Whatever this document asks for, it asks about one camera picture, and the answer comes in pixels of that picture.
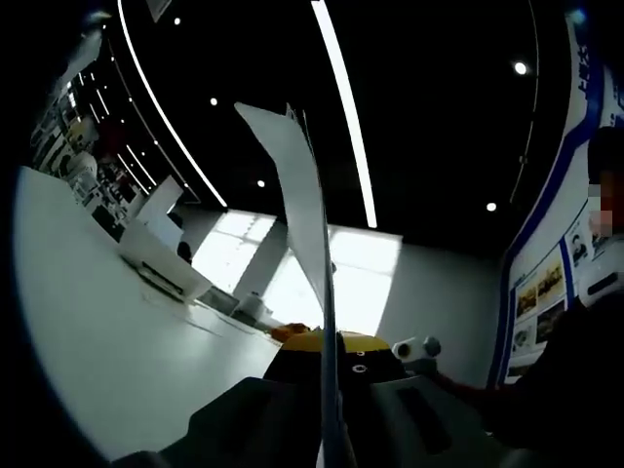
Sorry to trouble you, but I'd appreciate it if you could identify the white worn chest device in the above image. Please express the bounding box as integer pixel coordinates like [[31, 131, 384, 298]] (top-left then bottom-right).
[[577, 270, 624, 309]]

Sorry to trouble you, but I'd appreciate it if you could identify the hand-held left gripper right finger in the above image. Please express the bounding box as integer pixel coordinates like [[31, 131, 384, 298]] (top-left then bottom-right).
[[335, 330, 537, 468]]

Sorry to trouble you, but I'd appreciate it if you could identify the white printer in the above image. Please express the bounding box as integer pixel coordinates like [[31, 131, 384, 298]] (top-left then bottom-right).
[[118, 175, 215, 304]]

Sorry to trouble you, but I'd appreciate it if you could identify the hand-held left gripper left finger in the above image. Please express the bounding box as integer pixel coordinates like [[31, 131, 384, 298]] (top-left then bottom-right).
[[114, 332, 327, 468]]

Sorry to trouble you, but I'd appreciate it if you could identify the gathered printing paper bundle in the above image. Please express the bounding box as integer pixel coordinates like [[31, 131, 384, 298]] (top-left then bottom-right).
[[233, 100, 361, 468]]

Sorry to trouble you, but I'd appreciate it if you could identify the blue framed wall poster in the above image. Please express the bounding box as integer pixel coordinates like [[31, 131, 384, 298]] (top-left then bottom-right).
[[487, 9, 624, 391]]

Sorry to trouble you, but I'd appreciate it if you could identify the long curved ceiling light strip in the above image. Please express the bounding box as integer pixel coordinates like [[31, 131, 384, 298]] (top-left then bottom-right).
[[310, 0, 379, 229]]

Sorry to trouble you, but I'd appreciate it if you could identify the thin ceiling light strip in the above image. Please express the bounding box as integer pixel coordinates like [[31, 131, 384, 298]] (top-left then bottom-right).
[[116, 0, 229, 209]]

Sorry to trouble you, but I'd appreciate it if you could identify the orange plush toy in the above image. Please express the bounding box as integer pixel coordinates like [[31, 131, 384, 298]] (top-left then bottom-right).
[[269, 321, 312, 343]]

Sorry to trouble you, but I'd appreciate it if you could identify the grey mesh office chair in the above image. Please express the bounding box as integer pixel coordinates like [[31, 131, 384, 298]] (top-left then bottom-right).
[[199, 286, 241, 313]]

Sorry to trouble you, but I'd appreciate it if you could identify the white rounded object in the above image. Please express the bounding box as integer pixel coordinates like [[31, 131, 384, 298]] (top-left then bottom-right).
[[237, 291, 268, 319]]

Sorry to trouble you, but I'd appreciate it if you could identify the white table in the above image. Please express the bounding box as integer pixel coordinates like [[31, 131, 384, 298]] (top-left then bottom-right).
[[13, 165, 293, 462]]

